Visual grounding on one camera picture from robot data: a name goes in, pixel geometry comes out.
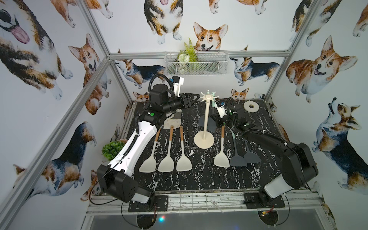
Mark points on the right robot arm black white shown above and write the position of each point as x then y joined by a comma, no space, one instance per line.
297,165

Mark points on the white tape roll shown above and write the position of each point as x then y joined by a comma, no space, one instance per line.
251,106

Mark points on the cream utensil rack stand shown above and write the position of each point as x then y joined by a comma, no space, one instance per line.
205,139

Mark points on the fern and white flower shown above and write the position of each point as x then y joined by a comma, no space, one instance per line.
188,54

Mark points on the green potted plant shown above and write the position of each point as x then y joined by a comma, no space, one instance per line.
111,150

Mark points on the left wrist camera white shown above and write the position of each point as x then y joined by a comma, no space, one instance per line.
177,83

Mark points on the grey turner mint handle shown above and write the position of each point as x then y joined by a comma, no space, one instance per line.
201,121

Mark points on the cream spoon wooden handle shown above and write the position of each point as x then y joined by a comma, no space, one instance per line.
149,165

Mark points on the cream spatula wooden handle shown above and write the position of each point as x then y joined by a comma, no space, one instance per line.
167,163

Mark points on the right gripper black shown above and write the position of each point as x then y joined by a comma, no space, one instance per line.
217,120

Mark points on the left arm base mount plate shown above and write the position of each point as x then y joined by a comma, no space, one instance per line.
155,203

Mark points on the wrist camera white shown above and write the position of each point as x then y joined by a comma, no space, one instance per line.
220,106
177,83

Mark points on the grey spatula mint handle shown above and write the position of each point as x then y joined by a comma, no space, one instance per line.
211,122
237,160

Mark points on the cream slotted turner wooden handle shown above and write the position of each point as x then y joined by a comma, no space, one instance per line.
221,160

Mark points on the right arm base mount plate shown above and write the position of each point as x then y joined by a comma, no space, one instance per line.
261,200

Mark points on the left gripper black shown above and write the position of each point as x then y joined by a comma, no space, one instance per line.
184,101

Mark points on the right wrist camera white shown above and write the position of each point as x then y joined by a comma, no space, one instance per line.
220,106

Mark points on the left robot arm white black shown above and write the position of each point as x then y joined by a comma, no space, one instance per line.
165,99

